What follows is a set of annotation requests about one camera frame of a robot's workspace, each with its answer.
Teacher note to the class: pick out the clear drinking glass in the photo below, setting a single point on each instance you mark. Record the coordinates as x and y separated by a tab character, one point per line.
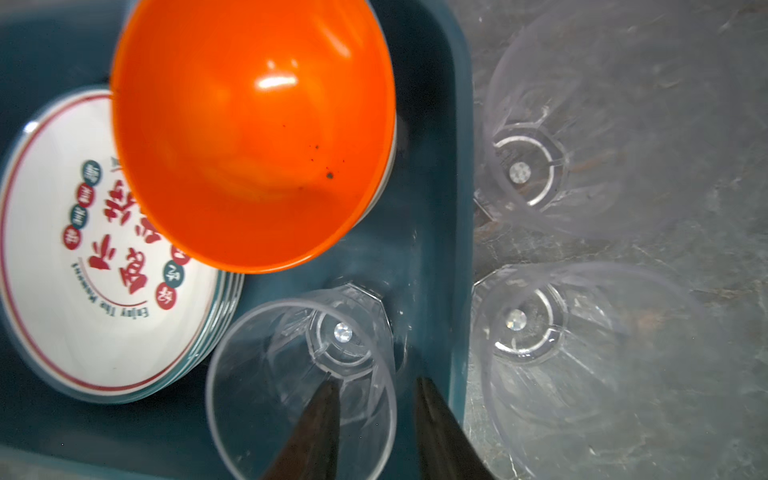
269	364

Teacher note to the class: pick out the orange plastic bowl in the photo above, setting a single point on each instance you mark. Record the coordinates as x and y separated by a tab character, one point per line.
254	134

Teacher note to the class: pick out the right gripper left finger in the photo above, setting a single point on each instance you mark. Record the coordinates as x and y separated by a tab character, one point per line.
313	448

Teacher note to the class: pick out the white plate green flower motif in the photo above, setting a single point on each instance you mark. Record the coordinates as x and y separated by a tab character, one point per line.
225	324

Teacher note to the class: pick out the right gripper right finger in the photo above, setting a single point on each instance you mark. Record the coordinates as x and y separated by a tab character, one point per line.
444	450

